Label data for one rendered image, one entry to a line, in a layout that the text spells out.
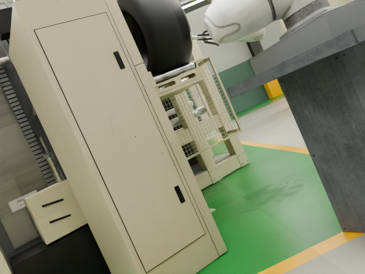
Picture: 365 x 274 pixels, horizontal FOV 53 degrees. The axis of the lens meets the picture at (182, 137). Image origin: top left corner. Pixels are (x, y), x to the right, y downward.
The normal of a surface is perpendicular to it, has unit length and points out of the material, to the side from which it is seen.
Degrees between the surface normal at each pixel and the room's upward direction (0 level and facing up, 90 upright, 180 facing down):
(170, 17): 90
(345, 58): 90
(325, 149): 90
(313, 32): 90
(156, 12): 79
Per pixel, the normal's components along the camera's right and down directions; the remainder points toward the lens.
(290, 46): -0.74, 0.37
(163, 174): 0.45, -0.15
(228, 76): 0.09, 0.02
